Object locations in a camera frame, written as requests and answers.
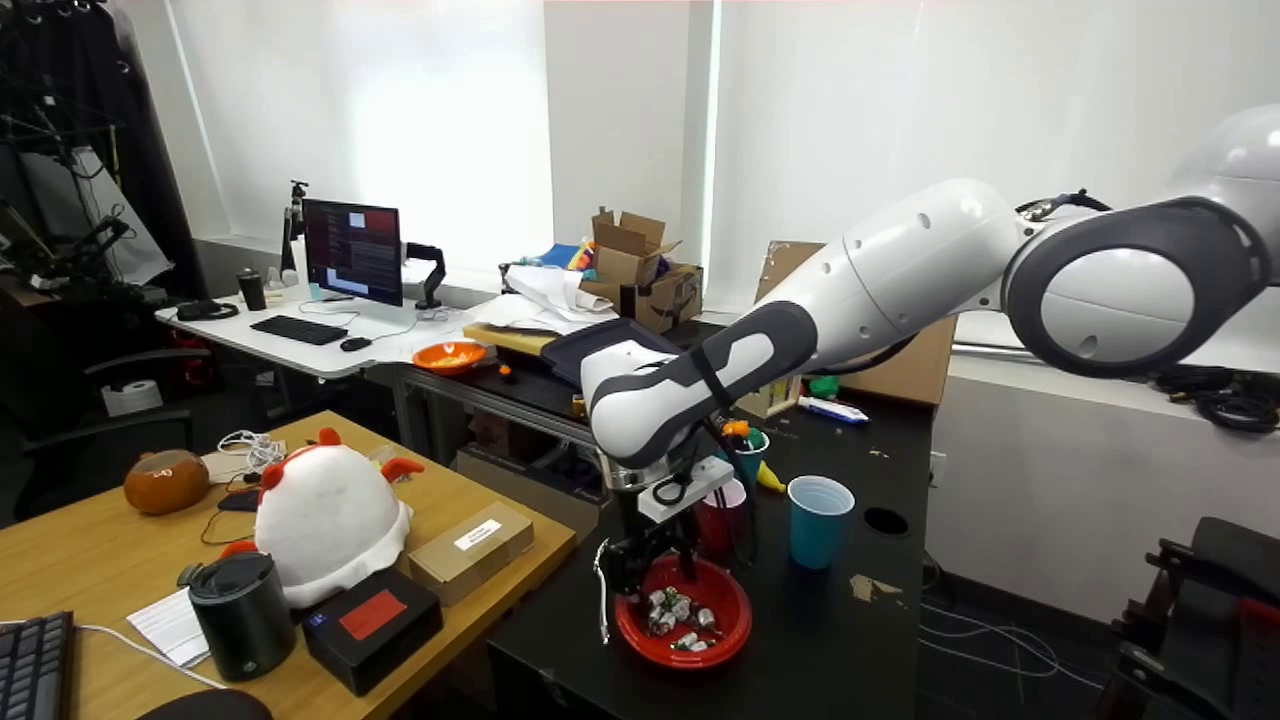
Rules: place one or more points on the empty blue cup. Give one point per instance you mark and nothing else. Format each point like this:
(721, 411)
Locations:
(819, 513)

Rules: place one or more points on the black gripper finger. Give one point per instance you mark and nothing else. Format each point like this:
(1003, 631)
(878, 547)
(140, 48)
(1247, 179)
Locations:
(689, 607)
(642, 607)

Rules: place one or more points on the black cylinder speaker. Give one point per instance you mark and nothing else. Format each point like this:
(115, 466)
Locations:
(242, 615)

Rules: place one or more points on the large flat cardboard sheet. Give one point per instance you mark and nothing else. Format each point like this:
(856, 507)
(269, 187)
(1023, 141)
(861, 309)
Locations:
(912, 375)

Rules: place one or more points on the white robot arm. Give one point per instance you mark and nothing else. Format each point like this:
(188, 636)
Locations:
(1085, 284)

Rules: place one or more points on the computer monitor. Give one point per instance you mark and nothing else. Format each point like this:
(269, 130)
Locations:
(355, 251)

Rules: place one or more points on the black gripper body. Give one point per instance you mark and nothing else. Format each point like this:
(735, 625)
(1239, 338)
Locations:
(653, 518)

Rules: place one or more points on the cardboard box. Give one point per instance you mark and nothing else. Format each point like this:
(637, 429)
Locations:
(634, 270)

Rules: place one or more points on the black keyboard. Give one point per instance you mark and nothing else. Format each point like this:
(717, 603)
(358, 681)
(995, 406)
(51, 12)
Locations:
(301, 329)

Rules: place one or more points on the tan flat box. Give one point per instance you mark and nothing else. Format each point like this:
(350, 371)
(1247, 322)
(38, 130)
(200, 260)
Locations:
(473, 549)

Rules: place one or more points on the white plush chicken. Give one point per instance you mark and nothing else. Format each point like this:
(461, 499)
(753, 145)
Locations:
(329, 521)

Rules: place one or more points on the red paper cup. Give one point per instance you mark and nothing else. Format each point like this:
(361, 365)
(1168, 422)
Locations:
(721, 518)

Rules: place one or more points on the sweets pile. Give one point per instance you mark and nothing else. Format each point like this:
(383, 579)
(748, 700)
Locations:
(683, 635)

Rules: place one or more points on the black box red label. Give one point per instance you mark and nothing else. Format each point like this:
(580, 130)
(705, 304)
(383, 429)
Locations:
(370, 631)

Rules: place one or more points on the red plastic bowl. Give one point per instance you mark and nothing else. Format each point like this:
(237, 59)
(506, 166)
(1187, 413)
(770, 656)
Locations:
(717, 589)

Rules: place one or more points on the yellow toy banana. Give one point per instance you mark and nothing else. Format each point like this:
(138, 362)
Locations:
(767, 477)

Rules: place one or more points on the orange bowl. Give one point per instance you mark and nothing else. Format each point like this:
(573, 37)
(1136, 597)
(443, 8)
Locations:
(455, 359)

